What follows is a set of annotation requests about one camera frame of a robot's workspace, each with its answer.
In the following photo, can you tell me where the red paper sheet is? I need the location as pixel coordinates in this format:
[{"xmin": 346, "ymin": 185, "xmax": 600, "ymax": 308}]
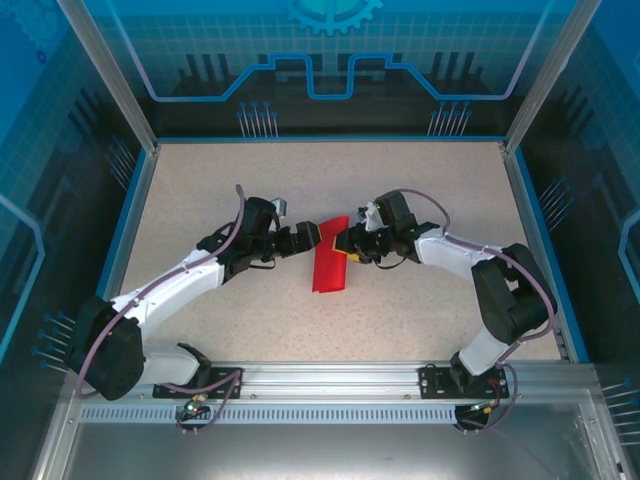
[{"xmin": 310, "ymin": 216, "xmax": 350, "ymax": 295}]

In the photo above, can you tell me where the blue table edge strip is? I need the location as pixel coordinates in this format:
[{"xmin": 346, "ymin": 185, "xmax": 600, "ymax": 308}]
[
  {"xmin": 514, "ymin": 148, "xmax": 592, "ymax": 365},
  {"xmin": 73, "ymin": 148, "xmax": 153, "ymax": 365}
]

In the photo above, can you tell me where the thin aluminium table end rail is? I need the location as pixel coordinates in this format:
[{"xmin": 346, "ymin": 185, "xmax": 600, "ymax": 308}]
[{"xmin": 154, "ymin": 134, "xmax": 507, "ymax": 148}]

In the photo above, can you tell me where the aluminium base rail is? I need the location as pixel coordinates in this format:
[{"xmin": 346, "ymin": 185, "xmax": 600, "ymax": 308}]
[{"xmin": 64, "ymin": 360, "xmax": 599, "ymax": 407}]

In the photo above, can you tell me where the aluminium table side rail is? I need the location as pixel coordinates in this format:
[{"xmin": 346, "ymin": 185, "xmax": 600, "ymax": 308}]
[
  {"xmin": 83, "ymin": 144, "xmax": 161, "ymax": 365},
  {"xmin": 499, "ymin": 143, "xmax": 575, "ymax": 364}
]

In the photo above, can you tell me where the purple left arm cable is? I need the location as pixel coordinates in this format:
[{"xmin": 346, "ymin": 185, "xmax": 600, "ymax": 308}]
[{"xmin": 75, "ymin": 183, "xmax": 247, "ymax": 435}]

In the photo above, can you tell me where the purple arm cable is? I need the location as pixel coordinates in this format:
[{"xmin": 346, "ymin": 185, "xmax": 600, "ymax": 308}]
[
  {"xmin": 75, "ymin": 183, "xmax": 247, "ymax": 435},
  {"xmin": 394, "ymin": 188, "xmax": 557, "ymax": 436}
]

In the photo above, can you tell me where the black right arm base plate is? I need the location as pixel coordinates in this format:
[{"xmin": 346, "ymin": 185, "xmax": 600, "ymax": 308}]
[{"xmin": 418, "ymin": 363, "xmax": 506, "ymax": 401}]

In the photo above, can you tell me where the slotted metal cable duct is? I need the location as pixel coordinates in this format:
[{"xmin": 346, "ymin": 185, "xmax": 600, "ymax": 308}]
[{"xmin": 78, "ymin": 405, "xmax": 504, "ymax": 423}]

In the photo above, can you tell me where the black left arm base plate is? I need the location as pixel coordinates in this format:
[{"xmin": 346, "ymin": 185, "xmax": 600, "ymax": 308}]
[{"xmin": 152, "ymin": 367, "xmax": 245, "ymax": 401}]

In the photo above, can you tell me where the aluminium frame post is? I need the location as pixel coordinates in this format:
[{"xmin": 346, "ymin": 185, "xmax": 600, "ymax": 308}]
[
  {"xmin": 55, "ymin": 0, "xmax": 161, "ymax": 154},
  {"xmin": 502, "ymin": 0, "xmax": 601, "ymax": 154}
]

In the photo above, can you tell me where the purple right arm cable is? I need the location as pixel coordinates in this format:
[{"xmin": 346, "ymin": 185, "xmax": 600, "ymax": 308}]
[{"xmin": 394, "ymin": 188, "xmax": 557, "ymax": 436}]

